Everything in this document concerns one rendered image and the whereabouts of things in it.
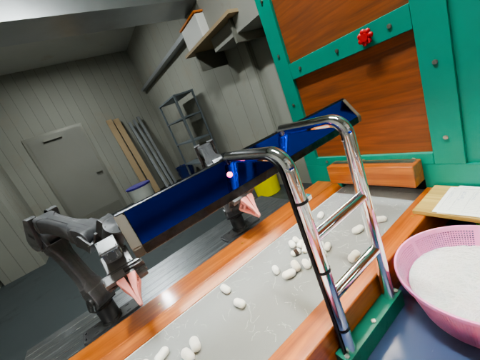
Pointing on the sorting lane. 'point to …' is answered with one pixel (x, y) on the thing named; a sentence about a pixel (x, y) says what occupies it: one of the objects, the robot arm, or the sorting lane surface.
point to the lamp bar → (216, 186)
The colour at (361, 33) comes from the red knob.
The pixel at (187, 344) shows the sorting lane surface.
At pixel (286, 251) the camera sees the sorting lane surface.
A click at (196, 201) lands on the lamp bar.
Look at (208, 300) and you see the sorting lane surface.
